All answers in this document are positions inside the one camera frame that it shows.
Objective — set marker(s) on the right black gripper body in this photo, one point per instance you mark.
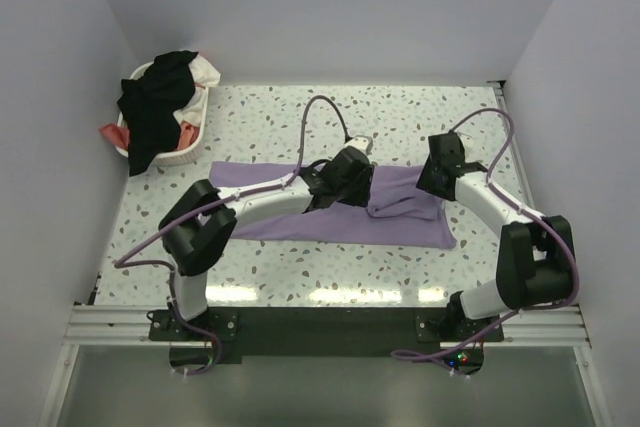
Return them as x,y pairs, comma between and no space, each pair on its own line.
427,180

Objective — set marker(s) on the white laundry basket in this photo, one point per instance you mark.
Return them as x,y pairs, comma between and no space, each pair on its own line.
190,154

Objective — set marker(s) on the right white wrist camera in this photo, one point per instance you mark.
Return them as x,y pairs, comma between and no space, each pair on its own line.
467,142

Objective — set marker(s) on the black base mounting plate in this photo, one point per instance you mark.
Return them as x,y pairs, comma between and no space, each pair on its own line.
239,332

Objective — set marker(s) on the white t shirt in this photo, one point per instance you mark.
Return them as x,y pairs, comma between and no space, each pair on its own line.
205,77

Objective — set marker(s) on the aluminium frame rail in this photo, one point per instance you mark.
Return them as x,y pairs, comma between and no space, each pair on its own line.
91,325

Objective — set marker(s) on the coral orange t shirt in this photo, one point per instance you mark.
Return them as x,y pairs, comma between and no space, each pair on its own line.
119,136

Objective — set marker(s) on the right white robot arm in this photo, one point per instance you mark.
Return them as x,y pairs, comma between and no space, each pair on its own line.
536,265

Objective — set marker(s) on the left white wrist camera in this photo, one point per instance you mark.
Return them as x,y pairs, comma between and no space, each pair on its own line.
362,143

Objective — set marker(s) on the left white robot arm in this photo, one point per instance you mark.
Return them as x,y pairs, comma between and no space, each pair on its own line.
197,229

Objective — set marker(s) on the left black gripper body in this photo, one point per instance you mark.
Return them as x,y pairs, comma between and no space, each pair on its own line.
357,192

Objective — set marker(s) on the black t shirt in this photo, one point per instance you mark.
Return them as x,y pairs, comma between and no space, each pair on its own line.
148,103

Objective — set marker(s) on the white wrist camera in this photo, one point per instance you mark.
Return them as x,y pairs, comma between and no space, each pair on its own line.
362,143
467,142

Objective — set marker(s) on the purple t shirt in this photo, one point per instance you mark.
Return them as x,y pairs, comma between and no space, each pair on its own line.
398,213

